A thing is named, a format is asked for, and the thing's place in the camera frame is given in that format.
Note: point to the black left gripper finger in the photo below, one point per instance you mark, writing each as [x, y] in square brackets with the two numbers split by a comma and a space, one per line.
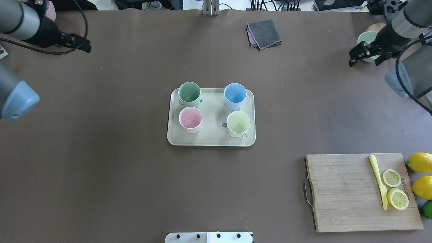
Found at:
[84, 47]
[75, 39]

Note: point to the whole lemon lower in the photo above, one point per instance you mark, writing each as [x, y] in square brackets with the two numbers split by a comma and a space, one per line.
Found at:
[422, 187]

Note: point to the pale yellow plastic cup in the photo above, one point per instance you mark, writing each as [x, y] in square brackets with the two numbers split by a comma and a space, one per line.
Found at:
[238, 123]

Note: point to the grey folded cloth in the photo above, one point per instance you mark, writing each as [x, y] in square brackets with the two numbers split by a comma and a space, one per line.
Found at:
[265, 33]

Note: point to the yellow plastic knife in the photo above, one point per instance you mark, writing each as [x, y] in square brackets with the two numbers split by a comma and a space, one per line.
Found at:
[381, 186]

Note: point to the pink plastic cup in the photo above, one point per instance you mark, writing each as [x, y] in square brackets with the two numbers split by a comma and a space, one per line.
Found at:
[190, 118]

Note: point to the pink ice bucket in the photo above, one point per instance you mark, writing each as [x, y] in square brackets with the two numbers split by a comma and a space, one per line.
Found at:
[50, 10]

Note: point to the lemon slice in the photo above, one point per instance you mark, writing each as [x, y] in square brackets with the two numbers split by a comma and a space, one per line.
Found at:
[391, 178]
[397, 199]

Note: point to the wooden cutting board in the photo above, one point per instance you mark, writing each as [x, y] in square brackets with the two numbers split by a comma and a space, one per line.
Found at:
[345, 196]

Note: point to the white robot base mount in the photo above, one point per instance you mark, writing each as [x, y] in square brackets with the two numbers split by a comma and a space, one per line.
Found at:
[210, 237]

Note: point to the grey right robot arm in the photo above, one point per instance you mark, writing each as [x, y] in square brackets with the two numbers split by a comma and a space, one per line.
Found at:
[411, 76]

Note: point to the whole lemon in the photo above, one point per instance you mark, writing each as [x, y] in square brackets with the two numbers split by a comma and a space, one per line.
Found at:
[420, 162]
[422, 187]

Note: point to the green plastic cup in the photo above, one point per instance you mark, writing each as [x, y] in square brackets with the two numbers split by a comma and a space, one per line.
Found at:
[189, 94]

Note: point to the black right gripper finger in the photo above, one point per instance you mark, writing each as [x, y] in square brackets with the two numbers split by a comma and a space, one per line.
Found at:
[361, 51]
[381, 59]

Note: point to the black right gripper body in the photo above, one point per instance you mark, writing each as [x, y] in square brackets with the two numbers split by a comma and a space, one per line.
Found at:
[388, 37]

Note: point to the upper lemon slice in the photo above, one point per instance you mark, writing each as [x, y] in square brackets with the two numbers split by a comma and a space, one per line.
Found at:
[391, 178]

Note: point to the whole lemon upper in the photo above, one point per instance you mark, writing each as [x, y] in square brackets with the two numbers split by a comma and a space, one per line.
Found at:
[420, 162]

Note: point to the blue plastic cup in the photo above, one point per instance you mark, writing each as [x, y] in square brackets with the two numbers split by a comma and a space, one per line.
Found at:
[235, 95]

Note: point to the wooden round stand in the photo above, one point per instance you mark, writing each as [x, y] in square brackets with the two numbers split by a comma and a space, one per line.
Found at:
[377, 27]

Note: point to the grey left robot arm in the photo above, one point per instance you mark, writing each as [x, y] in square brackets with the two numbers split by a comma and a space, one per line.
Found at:
[17, 97]

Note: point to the green lime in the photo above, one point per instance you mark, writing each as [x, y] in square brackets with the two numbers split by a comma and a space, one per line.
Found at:
[427, 209]

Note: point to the green bowl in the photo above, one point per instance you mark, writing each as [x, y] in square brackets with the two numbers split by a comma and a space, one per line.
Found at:
[368, 37]

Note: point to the lower lemon slice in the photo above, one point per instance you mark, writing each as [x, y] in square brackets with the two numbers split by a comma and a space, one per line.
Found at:
[397, 199]

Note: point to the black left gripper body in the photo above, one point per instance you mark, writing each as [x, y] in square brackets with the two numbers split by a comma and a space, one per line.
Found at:
[48, 33]

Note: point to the purple cloth under grey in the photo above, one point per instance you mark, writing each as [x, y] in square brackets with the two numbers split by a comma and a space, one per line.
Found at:
[251, 39]

